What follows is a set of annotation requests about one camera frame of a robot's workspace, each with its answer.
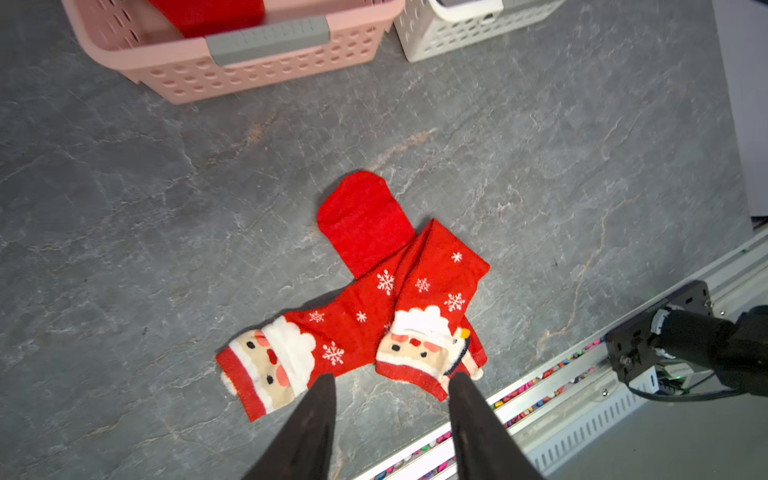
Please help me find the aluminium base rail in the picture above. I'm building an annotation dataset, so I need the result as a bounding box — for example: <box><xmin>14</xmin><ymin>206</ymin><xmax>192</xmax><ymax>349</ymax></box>
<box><xmin>353</xmin><ymin>227</ymin><xmax>768</xmax><ymax>480</ymax></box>

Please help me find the red santa sock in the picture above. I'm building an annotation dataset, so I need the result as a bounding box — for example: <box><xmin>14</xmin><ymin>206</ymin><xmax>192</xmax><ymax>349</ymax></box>
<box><xmin>216</xmin><ymin>244</ymin><xmax>421</xmax><ymax>421</ymax></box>
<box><xmin>375</xmin><ymin>219</ymin><xmax>490</xmax><ymax>401</ymax></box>

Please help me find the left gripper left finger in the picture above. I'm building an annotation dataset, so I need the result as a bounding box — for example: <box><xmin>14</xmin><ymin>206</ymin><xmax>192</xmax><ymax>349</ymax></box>
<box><xmin>243</xmin><ymin>374</ymin><xmax>336</xmax><ymax>480</ymax></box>

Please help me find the white plastic basket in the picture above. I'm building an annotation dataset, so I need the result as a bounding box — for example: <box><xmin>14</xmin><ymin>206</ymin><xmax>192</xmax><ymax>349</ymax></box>
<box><xmin>394</xmin><ymin>0</ymin><xmax>564</xmax><ymax>63</ymax></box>

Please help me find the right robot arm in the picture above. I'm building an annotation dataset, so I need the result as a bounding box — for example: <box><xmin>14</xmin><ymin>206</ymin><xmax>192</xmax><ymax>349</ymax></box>
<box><xmin>605</xmin><ymin>280</ymin><xmax>767</xmax><ymax>403</ymax></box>

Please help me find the pink plastic basket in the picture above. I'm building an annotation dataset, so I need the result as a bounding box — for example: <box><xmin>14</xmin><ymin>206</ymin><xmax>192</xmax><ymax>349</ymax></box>
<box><xmin>63</xmin><ymin>1</ymin><xmax>405</xmax><ymax>104</ymax></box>

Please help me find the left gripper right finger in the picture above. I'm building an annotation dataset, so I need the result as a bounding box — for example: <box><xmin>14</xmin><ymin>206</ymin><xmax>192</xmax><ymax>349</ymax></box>
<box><xmin>448</xmin><ymin>372</ymin><xmax>543</xmax><ymax>480</ymax></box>

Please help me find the red fuzzy sock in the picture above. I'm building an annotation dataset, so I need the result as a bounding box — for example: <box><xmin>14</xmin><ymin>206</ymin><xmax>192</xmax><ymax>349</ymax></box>
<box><xmin>149</xmin><ymin>0</ymin><xmax>266</xmax><ymax>38</ymax></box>

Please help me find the red penguin sock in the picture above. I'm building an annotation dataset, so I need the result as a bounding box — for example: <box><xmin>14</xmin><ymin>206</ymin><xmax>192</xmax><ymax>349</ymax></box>
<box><xmin>317</xmin><ymin>171</ymin><xmax>416</xmax><ymax>279</ymax></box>

